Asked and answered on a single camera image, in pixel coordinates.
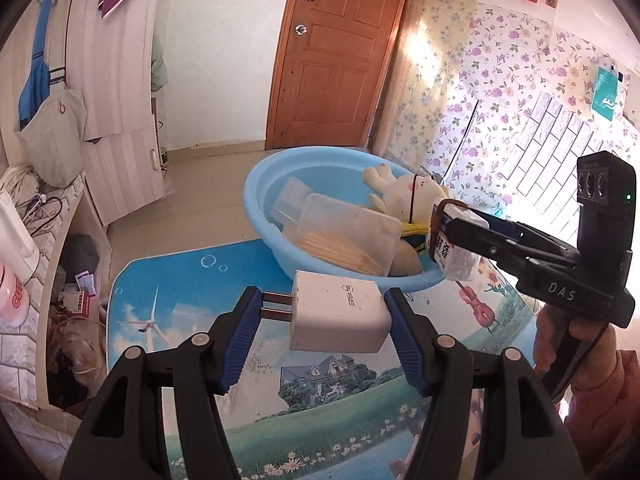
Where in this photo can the white plug charger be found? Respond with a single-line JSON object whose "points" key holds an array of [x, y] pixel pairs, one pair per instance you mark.
{"points": [[340, 315]]}

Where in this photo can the light blue plastic basin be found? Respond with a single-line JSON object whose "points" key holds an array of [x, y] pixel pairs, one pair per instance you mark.
{"points": [[270, 195]]}

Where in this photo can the person's right forearm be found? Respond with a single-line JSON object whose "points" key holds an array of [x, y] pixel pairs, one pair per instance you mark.
{"points": [[610, 415]]}

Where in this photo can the small red box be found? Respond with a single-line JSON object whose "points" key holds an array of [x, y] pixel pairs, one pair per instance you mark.
{"points": [[77, 302]]}

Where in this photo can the clear cotton swab box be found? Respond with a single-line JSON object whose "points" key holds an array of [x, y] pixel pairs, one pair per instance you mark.
{"points": [[295, 200]]}

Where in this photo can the landscape printed desktop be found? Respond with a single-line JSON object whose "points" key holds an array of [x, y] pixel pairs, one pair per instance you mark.
{"points": [[165, 320]]}

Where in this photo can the dark grey bag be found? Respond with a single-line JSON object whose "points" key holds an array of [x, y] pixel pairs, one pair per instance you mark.
{"points": [[80, 252]]}

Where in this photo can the brick pattern side shelf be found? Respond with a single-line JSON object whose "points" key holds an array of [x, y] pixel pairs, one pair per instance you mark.
{"points": [[20, 360]]}

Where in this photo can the pale green hanging cloth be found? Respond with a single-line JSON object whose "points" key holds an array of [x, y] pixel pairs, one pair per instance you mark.
{"points": [[159, 65]]}

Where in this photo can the white wardrobe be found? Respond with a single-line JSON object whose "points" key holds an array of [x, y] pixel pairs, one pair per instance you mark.
{"points": [[120, 85]]}

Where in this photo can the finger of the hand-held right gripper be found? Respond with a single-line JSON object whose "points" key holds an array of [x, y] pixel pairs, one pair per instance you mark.
{"points": [[485, 245], [540, 245]]}

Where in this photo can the small white labelled packet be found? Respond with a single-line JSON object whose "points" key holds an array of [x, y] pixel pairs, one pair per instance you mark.
{"points": [[457, 263]]}

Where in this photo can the beige plush toy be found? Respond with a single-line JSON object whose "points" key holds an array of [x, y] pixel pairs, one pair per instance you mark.
{"points": [[407, 260]]}

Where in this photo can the beige tote bag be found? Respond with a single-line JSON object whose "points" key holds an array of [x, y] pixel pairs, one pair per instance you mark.
{"points": [[55, 135]]}

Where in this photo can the thin black rod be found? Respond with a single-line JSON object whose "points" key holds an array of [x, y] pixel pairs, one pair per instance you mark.
{"points": [[462, 137]]}

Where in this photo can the clear toothpick box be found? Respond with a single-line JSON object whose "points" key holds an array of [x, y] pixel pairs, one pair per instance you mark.
{"points": [[350, 225]]}

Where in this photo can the blue apron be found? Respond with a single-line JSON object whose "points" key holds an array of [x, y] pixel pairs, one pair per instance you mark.
{"points": [[35, 90]]}

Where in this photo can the silver door knob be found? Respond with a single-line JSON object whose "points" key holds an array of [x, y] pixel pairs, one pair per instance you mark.
{"points": [[301, 30]]}

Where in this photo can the white plush rabbit toy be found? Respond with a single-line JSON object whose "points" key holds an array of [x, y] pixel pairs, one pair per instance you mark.
{"points": [[415, 190]]}

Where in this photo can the pink jar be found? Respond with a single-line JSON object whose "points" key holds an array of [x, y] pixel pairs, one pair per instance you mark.
{"points": [[12, 295]]}

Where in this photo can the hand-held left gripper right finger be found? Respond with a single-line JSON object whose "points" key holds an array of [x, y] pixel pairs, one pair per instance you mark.
{"points": [[406, 342]]}

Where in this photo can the teal wall card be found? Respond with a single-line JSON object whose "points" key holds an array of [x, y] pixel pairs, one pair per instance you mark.
{"points": [[610, 92]]}

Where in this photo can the white electric kettle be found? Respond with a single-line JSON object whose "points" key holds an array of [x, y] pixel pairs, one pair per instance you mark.
{"points": [[15, 235]]}

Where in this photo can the brown wooden door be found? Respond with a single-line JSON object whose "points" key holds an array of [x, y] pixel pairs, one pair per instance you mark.
{"points": [[340, 60]]}

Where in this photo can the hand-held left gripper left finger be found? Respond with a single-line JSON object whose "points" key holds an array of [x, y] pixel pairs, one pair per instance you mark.
{"points": [[240, 345]]}

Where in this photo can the person's right hand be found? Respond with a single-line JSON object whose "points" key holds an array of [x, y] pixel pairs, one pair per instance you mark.
{"points": [[597, 347]]}

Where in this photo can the crumpled plastic bags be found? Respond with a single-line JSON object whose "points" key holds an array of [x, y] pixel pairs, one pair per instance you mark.
{"points": [[75, 360]]}

